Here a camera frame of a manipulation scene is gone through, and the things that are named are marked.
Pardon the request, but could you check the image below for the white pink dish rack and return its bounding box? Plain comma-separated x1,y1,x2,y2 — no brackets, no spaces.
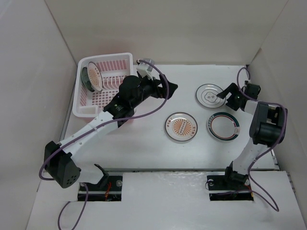
72,53,133,120

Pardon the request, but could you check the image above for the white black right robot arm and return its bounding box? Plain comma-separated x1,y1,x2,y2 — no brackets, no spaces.
217,83,288,191

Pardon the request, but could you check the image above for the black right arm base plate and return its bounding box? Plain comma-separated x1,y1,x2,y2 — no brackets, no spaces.
206,174,254,201

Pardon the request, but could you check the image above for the blue floral plate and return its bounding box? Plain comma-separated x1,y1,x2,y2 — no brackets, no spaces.
81,67,94,92

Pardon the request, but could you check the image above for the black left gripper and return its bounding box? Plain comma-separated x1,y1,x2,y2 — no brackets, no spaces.
131,73,177,109

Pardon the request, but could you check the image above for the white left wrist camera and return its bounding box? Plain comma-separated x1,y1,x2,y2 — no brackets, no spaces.
136,59,154,80

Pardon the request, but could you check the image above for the white plate grey rim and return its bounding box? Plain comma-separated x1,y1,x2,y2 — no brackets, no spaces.
195,84,225,109

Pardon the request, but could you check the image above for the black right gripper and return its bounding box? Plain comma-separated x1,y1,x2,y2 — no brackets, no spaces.
216,82,246,111

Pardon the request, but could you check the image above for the green red rimmed plate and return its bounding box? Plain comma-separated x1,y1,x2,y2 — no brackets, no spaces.
207,112,240,141

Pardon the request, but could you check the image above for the orange sunburst plate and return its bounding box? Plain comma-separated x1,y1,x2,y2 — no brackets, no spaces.
164,112,198,142
87,62,103,92

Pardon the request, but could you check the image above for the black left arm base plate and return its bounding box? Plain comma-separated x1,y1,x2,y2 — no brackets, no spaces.
86,175,123,202

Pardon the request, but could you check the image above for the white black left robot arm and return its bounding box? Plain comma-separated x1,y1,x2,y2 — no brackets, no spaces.
41,74,178,190

